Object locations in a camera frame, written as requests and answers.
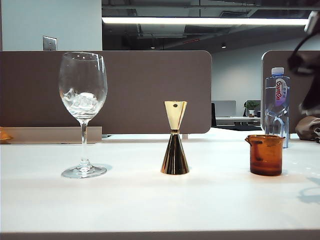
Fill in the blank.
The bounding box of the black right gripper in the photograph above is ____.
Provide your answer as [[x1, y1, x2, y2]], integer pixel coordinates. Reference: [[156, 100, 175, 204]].
[[287, 51, 320, 117]]

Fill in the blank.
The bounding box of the small amber measuring cup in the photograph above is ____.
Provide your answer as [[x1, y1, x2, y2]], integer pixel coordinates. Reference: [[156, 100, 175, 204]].
[[244, 134, 287, 177]]

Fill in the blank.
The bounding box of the gold metal jigger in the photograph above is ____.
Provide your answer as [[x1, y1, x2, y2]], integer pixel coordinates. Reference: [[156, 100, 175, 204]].
[[160, 100, 191, 176]]

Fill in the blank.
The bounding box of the clear plastic water bottle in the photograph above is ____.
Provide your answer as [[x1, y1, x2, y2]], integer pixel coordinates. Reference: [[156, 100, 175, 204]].
[[264, 66, 292, 150]]

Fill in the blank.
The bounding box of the clear wine glass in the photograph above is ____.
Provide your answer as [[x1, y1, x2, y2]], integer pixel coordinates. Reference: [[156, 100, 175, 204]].
[[58, 51, 109, 179]]

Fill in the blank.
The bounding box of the crumpled brown bag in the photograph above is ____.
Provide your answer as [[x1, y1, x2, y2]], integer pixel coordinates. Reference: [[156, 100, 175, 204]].
[[294, 115, 320, 144]]

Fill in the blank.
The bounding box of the narrow brown desk partition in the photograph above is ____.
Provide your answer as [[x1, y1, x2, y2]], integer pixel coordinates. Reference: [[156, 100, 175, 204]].
[[261, 49, 320, 135]]

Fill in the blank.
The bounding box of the green potted plant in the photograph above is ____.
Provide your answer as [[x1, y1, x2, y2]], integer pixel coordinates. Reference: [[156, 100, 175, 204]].
[[243, 100, 261, 118]]

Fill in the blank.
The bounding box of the grey background monitor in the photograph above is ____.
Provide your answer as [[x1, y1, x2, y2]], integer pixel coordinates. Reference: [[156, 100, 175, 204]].
[[212, 100, 237, 118]]

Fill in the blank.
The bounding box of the white ceiling light strip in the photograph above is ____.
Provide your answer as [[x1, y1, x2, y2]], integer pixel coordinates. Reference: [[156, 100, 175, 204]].
[[101, 15, 310, 26]]

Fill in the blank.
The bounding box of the wide brown desk partition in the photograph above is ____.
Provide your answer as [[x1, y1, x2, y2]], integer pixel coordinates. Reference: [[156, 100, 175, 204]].
[[0, 50, 213, 135]]

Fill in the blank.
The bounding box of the clear ice pile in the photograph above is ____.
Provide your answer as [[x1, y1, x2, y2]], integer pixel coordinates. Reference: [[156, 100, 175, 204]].
[[61, 87, 105, 117]]

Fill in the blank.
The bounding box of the black camera cable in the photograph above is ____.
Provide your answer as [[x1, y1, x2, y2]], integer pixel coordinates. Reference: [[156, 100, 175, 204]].
[[291, 31, 316, 57]]

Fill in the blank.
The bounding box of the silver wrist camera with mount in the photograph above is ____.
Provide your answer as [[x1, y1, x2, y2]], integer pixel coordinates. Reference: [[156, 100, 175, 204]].
[[303, 10, 320, 34]]

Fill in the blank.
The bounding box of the metal wall switch plate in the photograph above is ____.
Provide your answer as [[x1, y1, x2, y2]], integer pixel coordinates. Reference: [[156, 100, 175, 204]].
[[42, 35, 58, 52]]

